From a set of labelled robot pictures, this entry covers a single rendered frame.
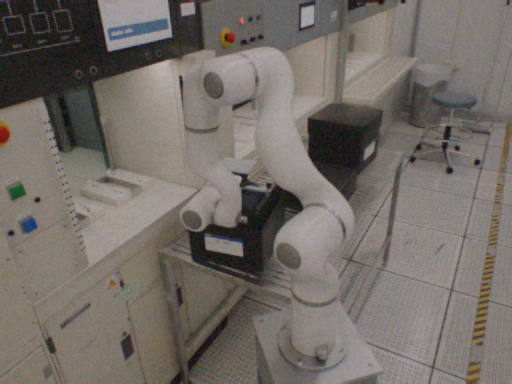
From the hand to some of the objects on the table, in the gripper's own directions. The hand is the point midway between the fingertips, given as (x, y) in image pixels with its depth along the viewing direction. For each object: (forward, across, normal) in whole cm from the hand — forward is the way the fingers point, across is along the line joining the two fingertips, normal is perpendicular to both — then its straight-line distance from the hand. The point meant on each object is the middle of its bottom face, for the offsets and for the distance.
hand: (235, 172), depth 143 cm
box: (+86, -23, +30) cm, 94 cm away
